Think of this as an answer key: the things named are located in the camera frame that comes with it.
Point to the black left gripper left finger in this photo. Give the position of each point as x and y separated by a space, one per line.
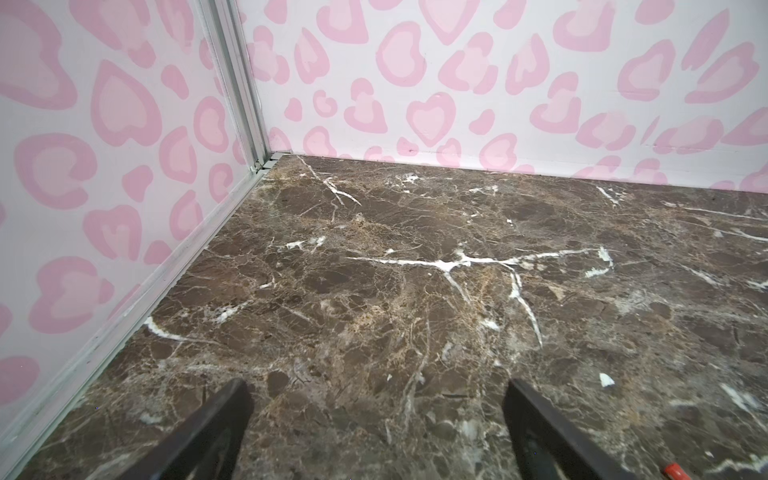
206 445

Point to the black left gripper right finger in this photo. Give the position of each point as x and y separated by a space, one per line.
547 445

